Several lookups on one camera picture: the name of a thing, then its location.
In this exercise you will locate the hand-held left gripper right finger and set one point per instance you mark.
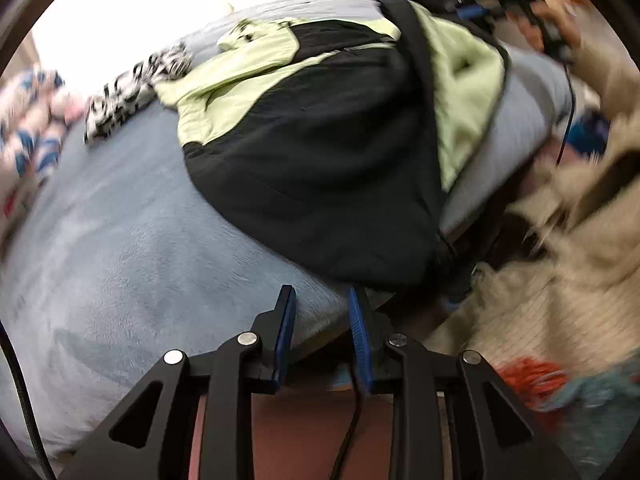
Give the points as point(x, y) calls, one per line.
point(357, 342)

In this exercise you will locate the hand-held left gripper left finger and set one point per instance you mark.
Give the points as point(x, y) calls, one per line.
point(285, 332)

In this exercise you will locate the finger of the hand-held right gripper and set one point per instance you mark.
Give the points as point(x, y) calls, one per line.
point(472, 9)

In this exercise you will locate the green and black hooded jacket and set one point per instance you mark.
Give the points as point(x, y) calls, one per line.
point(310, 160)

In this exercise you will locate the person's right hand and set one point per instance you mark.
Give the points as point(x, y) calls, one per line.
point(567, 27)

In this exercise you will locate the blue-grey bed blanket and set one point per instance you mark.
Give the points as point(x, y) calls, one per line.
point(125, 240)

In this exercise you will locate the red and blue cloth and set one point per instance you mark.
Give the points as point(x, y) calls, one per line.
point(545, 382)

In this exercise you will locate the person's beige knit sweater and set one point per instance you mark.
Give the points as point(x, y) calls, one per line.
point(565, 280)

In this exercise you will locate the black and white printed garment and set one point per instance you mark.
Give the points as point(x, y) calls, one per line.
point(130, 92)

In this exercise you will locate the floral quilt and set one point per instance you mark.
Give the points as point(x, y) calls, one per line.
point(25, 135)

